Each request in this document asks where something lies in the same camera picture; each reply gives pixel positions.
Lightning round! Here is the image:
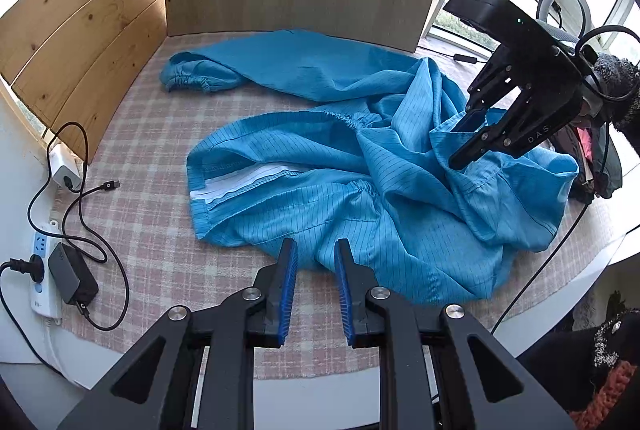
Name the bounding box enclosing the blue striped zip coat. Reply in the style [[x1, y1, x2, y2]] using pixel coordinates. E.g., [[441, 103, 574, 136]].
[[160, 30, 578, 306]]

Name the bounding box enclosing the brown folded garment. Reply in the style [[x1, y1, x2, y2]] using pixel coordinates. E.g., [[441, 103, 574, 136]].
[[550, 126, 582, 162]]

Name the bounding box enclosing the pink folded garment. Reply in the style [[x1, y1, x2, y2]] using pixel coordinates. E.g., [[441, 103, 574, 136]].
[[576, 127, 593, 162]]

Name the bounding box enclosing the black folded garment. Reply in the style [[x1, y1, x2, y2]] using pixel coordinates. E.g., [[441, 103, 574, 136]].
[[570, 144, 596, 205]]

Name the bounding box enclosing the black power adapter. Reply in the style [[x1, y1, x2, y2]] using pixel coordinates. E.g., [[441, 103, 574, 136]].
[[48, 242, 99, 306]]

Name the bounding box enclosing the white power strip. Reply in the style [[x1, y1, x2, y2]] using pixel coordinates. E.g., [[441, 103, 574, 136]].
[[29, 231, 63, 325]]

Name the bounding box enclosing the pink plaid table cloth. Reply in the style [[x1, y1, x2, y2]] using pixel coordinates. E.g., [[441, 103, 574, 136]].
[[62, 34, 623, 379]]

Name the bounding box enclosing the pine plank panel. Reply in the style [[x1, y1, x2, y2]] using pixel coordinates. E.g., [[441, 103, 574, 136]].
[[1, 0, 166, 160]]

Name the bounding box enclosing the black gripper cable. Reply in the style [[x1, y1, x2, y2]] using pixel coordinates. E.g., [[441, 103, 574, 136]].
[[489, 22, 640, 335]]

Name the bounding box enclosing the black inline cable switch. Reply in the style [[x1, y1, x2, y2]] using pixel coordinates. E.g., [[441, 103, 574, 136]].
[[452, 53, 478, 64]]

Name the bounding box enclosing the white ring light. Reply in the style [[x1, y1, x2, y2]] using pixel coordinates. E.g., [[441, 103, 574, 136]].
[[535, 0, 593, 44]]

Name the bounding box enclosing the black power plug cable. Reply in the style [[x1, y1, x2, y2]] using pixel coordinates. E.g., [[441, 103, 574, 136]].
[[0, 253, 72, 376]]

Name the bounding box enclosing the black usb cable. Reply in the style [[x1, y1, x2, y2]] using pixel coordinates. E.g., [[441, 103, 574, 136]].
[[26, 121, 132, 333]]

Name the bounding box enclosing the white wall charger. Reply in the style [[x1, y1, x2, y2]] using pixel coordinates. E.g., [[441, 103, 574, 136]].
[[49, 143, 82, 190]]

